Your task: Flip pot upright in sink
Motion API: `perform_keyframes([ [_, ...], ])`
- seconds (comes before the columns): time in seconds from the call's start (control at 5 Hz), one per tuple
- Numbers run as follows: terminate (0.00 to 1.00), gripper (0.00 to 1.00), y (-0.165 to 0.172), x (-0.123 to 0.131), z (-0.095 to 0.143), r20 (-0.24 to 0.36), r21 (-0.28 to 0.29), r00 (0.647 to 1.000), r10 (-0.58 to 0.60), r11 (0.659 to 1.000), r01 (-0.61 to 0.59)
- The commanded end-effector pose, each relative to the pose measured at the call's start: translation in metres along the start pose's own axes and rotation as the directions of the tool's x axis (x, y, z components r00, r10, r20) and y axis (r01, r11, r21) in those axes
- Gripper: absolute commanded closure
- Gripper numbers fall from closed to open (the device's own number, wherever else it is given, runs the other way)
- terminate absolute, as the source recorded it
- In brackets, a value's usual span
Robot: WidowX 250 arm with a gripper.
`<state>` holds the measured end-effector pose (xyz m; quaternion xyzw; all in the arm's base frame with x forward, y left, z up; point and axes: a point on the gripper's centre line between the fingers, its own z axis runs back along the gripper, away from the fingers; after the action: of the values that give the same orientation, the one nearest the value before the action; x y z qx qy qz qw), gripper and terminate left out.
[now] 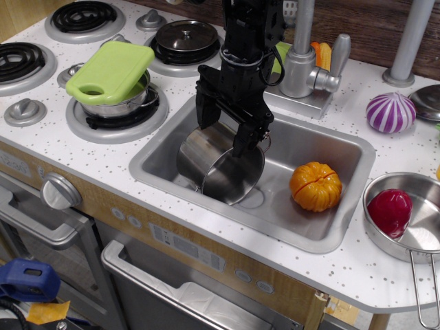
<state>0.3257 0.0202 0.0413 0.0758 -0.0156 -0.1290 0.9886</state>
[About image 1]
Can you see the orange yellow toy vegetable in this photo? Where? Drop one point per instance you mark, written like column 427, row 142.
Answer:
column 323, row 54

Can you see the grey support pole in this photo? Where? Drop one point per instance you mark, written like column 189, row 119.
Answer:
column 400, row 73

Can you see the stove burner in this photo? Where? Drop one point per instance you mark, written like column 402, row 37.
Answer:
column 25, row 66
column 181, row 65
column 84, row 22
column 119, row 130

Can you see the grey stove knob left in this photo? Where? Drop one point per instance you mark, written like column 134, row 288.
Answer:
column 25, row 112

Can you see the oven door handle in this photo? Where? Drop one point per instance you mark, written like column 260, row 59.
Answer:
column 64, row 235

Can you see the blue clamp tool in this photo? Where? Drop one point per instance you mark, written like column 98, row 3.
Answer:
column 29, row 281

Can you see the silver toy faucet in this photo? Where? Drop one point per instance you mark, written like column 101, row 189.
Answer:
column 308, row 89

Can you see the grey stove knob top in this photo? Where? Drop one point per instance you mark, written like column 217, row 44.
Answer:
column 151, row 21

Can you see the dishwasher door handle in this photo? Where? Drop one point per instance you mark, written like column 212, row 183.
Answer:
column 190, row 300

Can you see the green plastic cutting board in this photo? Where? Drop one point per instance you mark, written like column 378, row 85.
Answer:
column 110, row 74

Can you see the back right stove burner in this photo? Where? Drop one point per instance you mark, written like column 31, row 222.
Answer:
column 181, row 65

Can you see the silver oven knob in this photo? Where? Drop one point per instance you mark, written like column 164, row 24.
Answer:
column 58, row 193

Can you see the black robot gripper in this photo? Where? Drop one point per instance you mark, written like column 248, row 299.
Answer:
column 237, row 90

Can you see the steel frying pan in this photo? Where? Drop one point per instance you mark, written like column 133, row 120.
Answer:
column 420, row 242

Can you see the red toy fruit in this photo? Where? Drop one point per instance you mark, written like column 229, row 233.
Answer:
column 391, row 211

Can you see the grey stove knob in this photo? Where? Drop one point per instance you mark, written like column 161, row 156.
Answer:
column 151, row 21
column 67, row 74
column 25, row 112

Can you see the orange toy pumpkin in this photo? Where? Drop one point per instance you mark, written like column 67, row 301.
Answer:
column 315, row 187

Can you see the steel lid at right edge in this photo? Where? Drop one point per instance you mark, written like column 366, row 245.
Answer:
column 426, row 102

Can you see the stainless steel sink basin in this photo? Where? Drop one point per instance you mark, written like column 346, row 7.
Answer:
column 253, row 189

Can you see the front stove burner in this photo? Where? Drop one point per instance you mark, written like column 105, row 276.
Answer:
column 119, row 130

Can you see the yellow tape piece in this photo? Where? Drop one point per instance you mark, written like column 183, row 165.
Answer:
column 44, row 312

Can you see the grey stove knob middle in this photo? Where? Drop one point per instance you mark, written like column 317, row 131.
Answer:
column 67, row 74

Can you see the purple striped toy onion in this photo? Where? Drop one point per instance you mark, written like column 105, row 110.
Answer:
column 390, row 113

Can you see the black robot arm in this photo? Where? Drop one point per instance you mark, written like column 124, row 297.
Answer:
column 252, row 31

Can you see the back left stove burner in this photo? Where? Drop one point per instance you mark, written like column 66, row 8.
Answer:
column 84, row 22

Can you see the steel pot on burner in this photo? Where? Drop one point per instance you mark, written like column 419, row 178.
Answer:
column 140, row 96

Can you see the steel pot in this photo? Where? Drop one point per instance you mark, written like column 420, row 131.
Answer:
column 140, row 96
column 205, row 159

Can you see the steel pot lid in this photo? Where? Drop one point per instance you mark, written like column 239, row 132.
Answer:
column 186, row 36

